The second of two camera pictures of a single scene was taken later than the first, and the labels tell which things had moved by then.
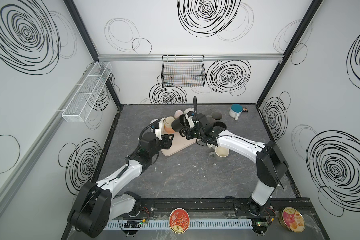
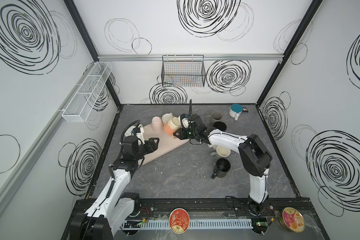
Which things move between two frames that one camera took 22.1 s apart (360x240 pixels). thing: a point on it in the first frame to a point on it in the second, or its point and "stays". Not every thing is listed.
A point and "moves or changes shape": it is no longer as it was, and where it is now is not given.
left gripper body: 166,141 to 150,145
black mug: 180,124 moves or changes shape
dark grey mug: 216,115 stays
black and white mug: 220,124 stays
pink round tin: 292,219 stays
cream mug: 188,110 to 166,117
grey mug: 220,151 stays
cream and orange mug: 167,124 stays
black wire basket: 185,70 stays
